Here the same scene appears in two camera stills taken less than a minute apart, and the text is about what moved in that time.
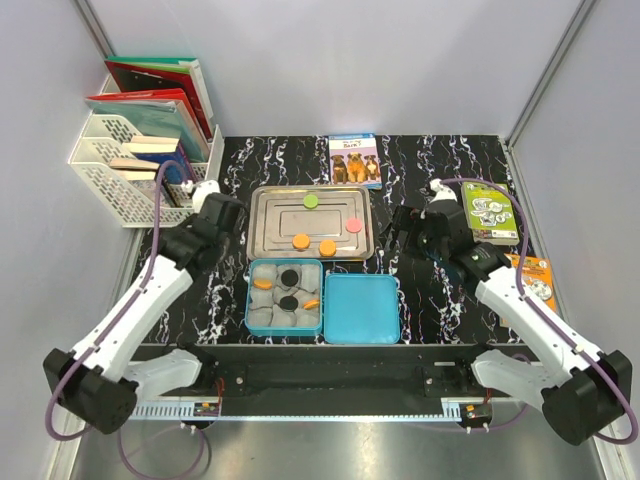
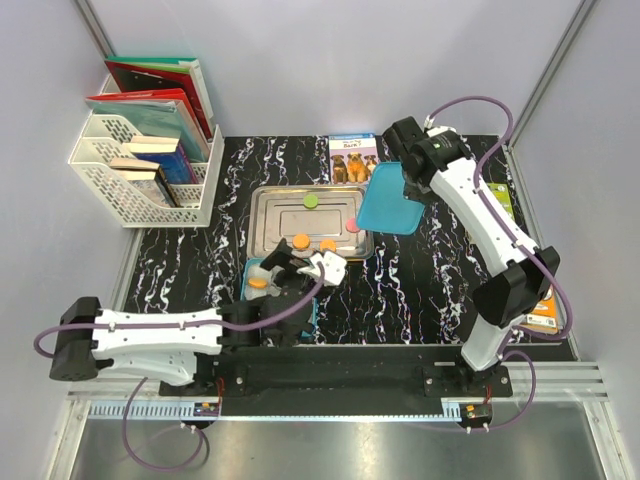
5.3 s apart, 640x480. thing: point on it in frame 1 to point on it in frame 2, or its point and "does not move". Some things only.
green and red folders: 136,73 does not move
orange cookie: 301,241 does not move
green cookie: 310,201 does not move
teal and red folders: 157,113 does not move
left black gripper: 192,222 to 284,258
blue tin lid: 361,308 to 383,206
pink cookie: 353,225 does not move
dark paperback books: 142,174 does not move
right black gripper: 410,219 to 414,194
